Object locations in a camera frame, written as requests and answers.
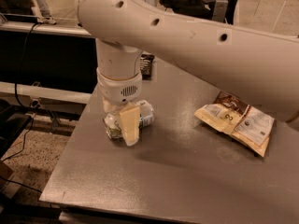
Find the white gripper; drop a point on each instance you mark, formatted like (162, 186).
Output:
(118, 90)

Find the white green 7up can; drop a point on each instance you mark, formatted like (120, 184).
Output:
(146, 118)

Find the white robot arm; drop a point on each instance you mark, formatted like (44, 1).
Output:
(261, 69)

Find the dark chocolate bar wrapper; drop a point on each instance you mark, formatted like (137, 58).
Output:
(146, 64)

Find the brown cream chip bag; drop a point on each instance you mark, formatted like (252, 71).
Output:
(244, 123)

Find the white horizontal rail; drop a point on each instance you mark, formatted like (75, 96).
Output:
(40, 92)

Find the right metal barrier bracket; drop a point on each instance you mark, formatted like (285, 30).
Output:
(219, 11)

